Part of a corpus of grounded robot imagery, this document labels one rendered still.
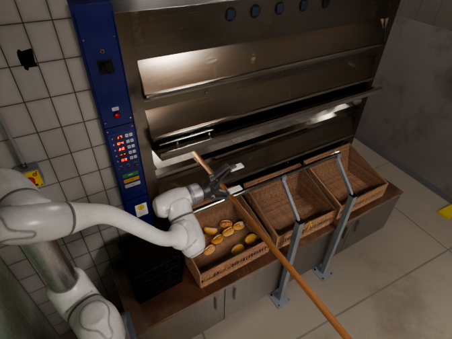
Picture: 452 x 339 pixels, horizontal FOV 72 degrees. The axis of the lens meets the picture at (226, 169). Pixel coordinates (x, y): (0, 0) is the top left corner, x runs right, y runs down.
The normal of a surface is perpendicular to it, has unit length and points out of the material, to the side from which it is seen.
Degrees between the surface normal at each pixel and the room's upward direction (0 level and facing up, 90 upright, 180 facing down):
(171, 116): 70
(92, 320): 6
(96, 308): 6
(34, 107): 90
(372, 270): 0
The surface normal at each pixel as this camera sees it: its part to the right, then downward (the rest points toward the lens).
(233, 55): 0.48, 0.26
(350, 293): 0.02, -0.77
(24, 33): 0.51, 0.56
